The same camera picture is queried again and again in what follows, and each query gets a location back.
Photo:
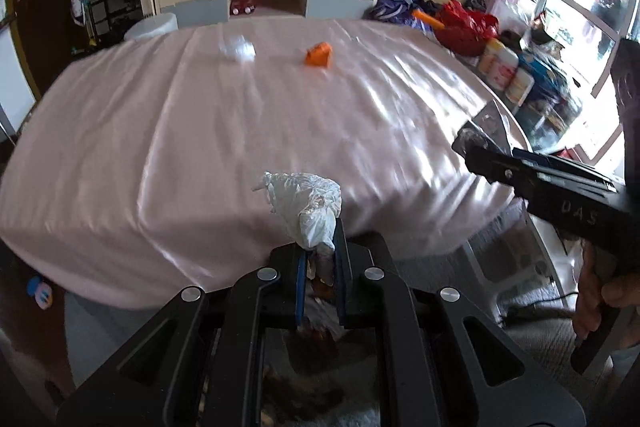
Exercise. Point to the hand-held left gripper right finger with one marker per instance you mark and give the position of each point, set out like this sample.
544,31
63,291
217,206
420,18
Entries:
341,279

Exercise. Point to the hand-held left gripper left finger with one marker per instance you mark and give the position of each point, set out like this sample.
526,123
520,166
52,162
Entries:
300,289

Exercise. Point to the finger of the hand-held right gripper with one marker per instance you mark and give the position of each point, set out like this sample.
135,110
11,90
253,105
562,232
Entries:
565,169
492,172

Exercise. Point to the clear silver wrapper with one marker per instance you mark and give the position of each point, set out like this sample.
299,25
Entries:
492,127

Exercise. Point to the black plastic bin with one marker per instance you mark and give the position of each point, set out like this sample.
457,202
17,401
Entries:
370,239

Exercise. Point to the white plastic bag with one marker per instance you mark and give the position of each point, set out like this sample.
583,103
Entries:
310,212

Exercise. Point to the person's right hand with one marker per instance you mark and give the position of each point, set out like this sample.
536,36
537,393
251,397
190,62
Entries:
587,297

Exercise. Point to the clear box of blue packets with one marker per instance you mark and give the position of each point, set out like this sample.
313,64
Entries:
550,99

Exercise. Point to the white plastic stool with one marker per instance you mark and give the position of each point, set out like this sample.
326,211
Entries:
510,252

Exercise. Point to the red plastic bag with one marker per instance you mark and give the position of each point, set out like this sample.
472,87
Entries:
465,29

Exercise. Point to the bed with pink sheet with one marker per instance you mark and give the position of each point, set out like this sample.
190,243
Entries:
225,147

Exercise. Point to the orange toy stick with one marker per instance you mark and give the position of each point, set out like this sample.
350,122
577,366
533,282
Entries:
429,20

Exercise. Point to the grey shaggy rug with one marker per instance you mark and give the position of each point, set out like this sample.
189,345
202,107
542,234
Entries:
100,337

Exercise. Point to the small orange packet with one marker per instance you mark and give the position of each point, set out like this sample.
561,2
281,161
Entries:
320,55

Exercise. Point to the crumpled white plastic wrap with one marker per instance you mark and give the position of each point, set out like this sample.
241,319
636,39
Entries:
238,49

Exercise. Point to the cartoon slipper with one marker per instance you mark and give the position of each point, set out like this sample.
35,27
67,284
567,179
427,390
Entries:
40,292

